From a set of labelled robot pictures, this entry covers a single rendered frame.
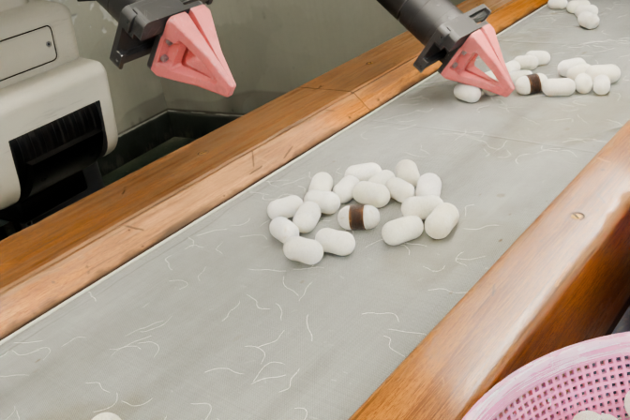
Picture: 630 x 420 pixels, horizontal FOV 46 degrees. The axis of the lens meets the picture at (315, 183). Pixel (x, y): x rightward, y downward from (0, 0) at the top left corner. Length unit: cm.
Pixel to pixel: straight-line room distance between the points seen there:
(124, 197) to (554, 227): 40
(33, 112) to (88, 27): 193
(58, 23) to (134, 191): 48
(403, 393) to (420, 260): 18
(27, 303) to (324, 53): 214
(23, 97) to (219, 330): 63
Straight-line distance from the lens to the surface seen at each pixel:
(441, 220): 60
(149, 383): 52
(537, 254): 53
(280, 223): 63
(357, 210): 63
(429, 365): 44
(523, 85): 90
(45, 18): 117
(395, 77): 97
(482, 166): 73
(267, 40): 281
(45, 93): 112
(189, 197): 72
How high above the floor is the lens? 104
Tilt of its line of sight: 24 degrees down
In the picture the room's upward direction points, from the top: 10 degrees counter-clockwise
